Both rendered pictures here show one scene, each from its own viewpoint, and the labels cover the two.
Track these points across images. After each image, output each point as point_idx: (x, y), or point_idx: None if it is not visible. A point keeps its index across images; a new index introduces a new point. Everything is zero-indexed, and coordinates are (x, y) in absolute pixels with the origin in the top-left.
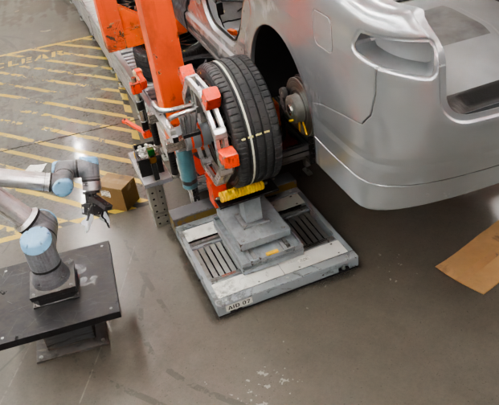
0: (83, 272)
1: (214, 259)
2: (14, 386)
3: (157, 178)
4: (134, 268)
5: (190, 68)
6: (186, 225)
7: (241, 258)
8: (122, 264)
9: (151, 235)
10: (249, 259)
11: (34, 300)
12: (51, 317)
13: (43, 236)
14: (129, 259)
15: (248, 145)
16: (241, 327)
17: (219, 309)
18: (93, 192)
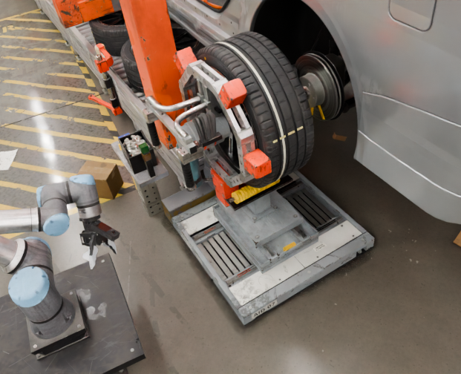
0: (87, 299)
1: (223, 253)
2: None
3: (153, 175)
4: (136, 269)
5: (188, 53)
6: (182, 214)
7: (256, 254)
8: (122, 266)
9: (145, 225)
10: (266, 257)
11: (38, 352)
12: (61, 370)
13: (38, 282)
14: (128, 259)
15: (279, 147)
16: (272, 336)
17: (245, 319)
18: (93, 219)
